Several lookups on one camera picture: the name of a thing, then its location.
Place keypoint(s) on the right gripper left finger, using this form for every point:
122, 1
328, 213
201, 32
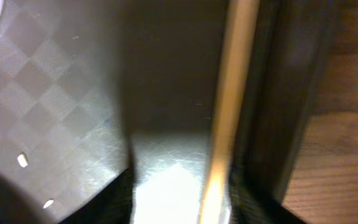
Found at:
113, 205

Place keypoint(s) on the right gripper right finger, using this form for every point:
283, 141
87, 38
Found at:
251, 204

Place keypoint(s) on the brown serving tray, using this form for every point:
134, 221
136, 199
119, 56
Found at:
83, 82

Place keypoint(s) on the wooden chopstick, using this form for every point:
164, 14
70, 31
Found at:
233, 71

